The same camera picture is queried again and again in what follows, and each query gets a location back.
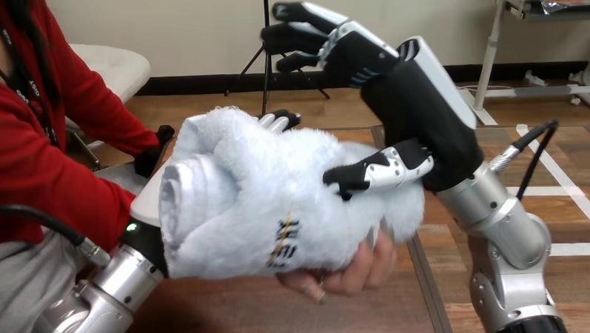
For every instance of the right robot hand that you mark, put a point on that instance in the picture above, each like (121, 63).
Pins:
(420, 112)

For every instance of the person's hand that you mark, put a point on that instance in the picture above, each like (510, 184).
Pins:
(348, 276)

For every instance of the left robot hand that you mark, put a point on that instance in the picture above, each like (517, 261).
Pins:
(148, 239)

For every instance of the white towel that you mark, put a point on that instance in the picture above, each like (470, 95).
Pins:
(257, 196)

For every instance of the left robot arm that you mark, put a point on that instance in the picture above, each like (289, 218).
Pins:
(108, 294)

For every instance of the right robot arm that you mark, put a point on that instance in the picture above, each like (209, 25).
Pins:
(508, 236)

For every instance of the person's forearm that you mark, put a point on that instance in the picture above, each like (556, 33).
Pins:
(80, 207)

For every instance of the person's body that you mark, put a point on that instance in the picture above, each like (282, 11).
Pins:
(14, 126)

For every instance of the white desk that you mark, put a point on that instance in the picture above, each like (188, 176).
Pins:
(490, 55)

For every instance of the black tripod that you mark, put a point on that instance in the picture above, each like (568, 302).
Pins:
(267, 63)

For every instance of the white cushioned chair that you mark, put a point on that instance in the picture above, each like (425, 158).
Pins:
(117, 66)

